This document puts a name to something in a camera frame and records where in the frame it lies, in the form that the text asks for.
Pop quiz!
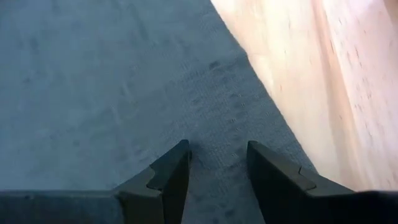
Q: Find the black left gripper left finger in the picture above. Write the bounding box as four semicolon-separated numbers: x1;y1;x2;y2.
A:
0;139;193;224

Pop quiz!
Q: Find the dark grey towel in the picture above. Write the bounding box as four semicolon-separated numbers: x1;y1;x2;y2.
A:
0;0;318;224

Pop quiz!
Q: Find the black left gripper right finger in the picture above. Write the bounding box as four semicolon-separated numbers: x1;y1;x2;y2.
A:
247;140;398;224

